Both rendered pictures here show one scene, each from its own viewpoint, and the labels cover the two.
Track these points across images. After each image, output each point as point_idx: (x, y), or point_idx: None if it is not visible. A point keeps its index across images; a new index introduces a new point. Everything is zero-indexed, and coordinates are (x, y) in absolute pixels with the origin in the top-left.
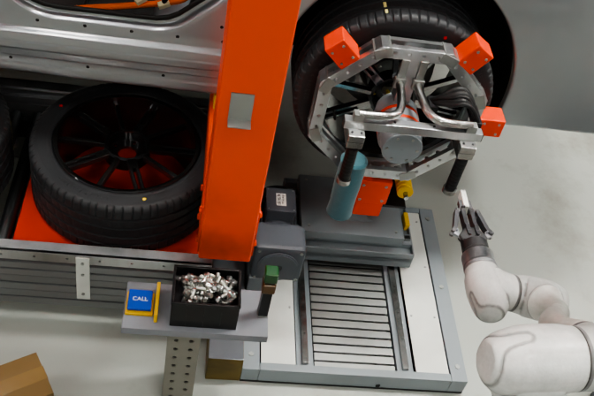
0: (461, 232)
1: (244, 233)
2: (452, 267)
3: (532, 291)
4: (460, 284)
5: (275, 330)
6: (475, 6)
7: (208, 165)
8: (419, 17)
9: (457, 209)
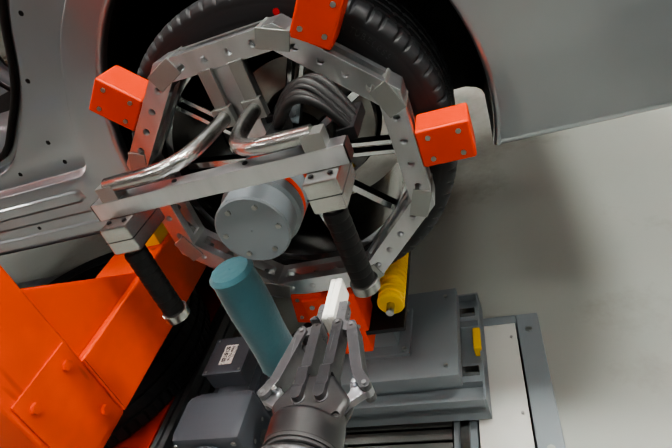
0: (279, 398)
1: (23, 446)
2: (585, 401)
3: None
4: (602, 432)
5: None
6: None
7: None
8: None
9: (300, 332)
